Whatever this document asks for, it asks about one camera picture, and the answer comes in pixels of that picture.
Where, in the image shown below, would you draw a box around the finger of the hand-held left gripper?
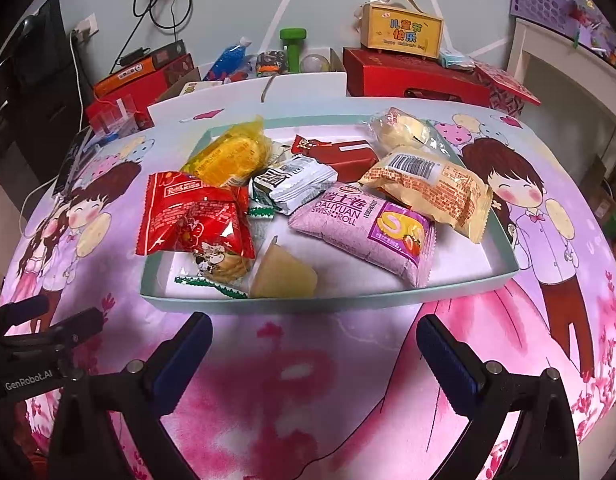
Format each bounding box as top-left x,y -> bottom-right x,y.
2,295 -> 50,335
38,308 -> 105,356

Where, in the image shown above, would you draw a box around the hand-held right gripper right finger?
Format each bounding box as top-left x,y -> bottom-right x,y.
416,314 -> 581,480

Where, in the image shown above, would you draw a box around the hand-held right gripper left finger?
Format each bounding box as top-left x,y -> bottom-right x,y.
48,311 -> 214,480

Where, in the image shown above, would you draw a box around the green striped cookie packet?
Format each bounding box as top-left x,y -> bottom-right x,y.
174,247 -> 251,301

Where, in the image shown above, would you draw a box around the teal white tray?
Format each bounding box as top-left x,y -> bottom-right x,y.
140,115 -> 519,317

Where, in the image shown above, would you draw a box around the yellow jelly cup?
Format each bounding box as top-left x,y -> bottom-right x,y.
248,237 -> 319,300

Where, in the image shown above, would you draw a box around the large red snack packet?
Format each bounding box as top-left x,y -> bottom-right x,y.
135,171 -> 256,261

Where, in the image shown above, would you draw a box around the purple cake roll packet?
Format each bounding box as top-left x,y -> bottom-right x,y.
288,182 -> 436,288

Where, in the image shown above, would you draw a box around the green foil snack packet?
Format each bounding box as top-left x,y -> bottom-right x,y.
248,195 -> 276,221

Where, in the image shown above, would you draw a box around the orange printed bread packet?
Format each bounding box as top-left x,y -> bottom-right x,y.
359,146 -> 494,242

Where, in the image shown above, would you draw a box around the white black snack packet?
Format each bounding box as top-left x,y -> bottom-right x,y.
250,154 -> 339,216

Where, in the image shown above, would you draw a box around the yellow snack packet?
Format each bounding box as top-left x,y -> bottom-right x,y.
180,116 -> 274,188

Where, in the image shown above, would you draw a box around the dark red snack packet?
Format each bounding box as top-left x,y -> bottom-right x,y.
313,139 -> 380,181

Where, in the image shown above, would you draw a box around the clear bun packet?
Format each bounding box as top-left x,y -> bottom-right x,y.
369,106 -> 441,157

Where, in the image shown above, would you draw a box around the small red candy packet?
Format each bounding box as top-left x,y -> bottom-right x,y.
291,134 -> 321,156

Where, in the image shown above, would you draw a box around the printed cartoon blanket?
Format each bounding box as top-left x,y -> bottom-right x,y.
0,97 -> 616,480

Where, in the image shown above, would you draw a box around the clear plastic box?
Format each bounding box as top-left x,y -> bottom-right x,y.
90,95 -> 139,133

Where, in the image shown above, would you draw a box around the brown cardboard box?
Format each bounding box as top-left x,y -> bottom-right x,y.
583,155 -> 616,241

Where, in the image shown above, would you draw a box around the black cabinet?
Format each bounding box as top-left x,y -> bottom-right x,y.
0,0 -> 89,201

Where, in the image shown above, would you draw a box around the orange carton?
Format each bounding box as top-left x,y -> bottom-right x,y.
93,40 -> 186,98

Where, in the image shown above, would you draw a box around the white cardboard box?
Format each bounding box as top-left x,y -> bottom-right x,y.
147,50 -> 349,123

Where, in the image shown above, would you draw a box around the red patterned box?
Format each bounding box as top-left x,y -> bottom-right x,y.
473,60 -> 541,118

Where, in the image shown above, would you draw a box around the black power adapter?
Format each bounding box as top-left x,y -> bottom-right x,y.
119,47 -> 151,66

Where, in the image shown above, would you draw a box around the dark red gift box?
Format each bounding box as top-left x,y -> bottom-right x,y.
343,47 -> 491,108

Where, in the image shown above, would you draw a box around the light blue packet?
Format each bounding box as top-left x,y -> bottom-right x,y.
440,52 -> 474,71

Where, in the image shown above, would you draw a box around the blue bead bottle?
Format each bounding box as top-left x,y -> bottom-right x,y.
203,36 -> 254,83

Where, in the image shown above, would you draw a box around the white shelf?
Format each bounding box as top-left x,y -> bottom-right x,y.
505,17 -> 616,161

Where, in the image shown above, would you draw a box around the green toy hammer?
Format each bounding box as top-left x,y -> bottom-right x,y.
279,27 -> 307,75

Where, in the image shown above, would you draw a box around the white charging cable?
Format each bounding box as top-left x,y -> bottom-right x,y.
18,30 -> 89,233

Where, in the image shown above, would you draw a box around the white wall outlet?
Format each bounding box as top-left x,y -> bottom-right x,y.
73,14 -> 100,41

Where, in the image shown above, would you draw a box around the yellow carton with handle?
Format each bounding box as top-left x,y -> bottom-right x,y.
359,0 -> 445,58

